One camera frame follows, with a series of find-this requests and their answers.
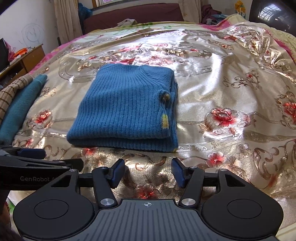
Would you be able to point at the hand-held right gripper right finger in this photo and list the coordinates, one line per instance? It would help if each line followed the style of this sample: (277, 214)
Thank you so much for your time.
(178, 172)

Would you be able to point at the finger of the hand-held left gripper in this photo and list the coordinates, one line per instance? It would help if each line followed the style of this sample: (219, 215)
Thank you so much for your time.
(32, 153)
(74, 163)

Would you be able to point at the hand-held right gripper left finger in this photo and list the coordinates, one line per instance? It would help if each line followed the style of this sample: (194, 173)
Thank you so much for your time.
(118, 172)

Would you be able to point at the blue striped knit sweater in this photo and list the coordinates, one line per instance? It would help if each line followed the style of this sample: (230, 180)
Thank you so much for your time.
(124, 109)

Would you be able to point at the dark red clothes pile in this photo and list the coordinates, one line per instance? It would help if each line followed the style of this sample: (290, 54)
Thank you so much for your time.
(210, 14)

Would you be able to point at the teal folded garment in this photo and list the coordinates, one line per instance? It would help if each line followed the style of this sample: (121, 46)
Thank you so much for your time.
(20, 109)

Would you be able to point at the brown striped folded sweater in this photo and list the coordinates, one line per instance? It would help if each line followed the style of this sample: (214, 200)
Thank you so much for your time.
(11, 92)

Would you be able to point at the wooden desk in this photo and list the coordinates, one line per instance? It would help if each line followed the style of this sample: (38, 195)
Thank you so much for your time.
(32, 58)

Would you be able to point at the floral satin bedspread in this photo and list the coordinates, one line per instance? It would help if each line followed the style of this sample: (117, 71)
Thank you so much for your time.
(219, 81)

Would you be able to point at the orange item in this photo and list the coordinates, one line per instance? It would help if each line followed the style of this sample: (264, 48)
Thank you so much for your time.
(20, 52)

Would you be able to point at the black monitor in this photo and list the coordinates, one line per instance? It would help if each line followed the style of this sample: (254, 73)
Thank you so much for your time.
(3, 55)

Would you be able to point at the pink yellow floral bedsheet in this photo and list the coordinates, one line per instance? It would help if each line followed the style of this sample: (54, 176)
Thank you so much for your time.
(67, 42)

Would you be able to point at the beige curtain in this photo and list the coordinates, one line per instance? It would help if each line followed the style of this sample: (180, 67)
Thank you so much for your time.
(67, 20)
(189, 10)

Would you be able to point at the blue hanging cloth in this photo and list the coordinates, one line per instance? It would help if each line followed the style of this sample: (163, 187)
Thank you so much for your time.
(84, 12)

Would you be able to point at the white crumpled cloth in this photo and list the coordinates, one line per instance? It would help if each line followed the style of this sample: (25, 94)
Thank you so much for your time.
(126, 22)

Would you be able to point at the dark red headboard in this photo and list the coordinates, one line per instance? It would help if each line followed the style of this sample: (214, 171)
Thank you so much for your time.
(150, 14)

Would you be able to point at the yellow object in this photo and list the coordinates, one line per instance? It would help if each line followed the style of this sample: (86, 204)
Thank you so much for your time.
(239, 7)

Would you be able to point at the glossy dark cabinet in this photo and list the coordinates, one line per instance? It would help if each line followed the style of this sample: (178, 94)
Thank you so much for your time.
(272, 14)

